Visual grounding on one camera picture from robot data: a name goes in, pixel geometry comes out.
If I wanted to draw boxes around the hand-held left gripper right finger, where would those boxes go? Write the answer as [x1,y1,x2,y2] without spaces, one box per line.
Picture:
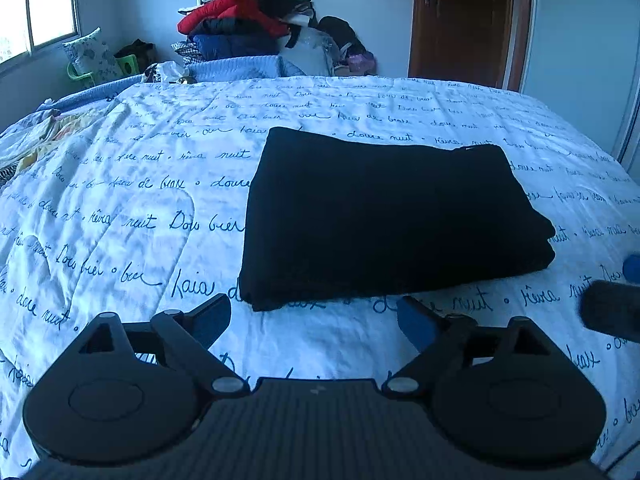
[380,295,556,395]

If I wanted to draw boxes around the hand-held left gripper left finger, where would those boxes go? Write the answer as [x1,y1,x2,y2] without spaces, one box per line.
[75,293,252,396]

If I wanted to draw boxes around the black pants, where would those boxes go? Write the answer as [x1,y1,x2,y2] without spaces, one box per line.
[238,127,557,312]

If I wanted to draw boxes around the white printed blanket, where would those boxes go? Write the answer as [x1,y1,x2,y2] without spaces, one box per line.
[0,74,640,480]

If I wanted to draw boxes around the white flowered wardrobe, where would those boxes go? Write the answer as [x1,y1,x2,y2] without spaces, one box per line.
[519,0,640,163]

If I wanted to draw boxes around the yellow floral sheet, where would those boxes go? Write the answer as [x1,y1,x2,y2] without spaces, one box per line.
[0,109,103,183]

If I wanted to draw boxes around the white crumpled cloth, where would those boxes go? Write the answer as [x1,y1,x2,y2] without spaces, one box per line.
[144,61,197,85]

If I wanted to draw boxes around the light blue bedspread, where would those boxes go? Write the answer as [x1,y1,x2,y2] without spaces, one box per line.
[36,55,303,113]

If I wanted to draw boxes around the green plastic chair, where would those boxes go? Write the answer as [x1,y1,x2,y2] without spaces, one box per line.
[67,53,139,89]

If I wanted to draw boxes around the pink bag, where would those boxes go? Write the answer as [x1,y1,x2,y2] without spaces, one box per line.
[347,52,376,75]

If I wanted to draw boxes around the dark bag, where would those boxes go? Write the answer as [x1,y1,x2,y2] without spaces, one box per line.
[114,39,157,72]

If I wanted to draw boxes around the clear plastic bag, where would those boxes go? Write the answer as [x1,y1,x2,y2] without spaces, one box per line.
[277,27,339,77]

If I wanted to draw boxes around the floral pillow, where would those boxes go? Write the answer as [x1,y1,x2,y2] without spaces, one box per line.
[62,27,124,86]

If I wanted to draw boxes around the brown wooden door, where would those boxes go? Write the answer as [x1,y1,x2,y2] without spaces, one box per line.
[407,0,534,92]

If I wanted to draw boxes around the pile of clothes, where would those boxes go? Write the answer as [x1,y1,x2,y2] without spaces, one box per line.
[171,0,321,62]

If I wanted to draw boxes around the black round bag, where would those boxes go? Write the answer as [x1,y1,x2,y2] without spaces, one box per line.
[317,15,374,61]

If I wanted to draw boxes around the window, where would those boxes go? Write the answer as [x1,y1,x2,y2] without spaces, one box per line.
[0,0,82,65]

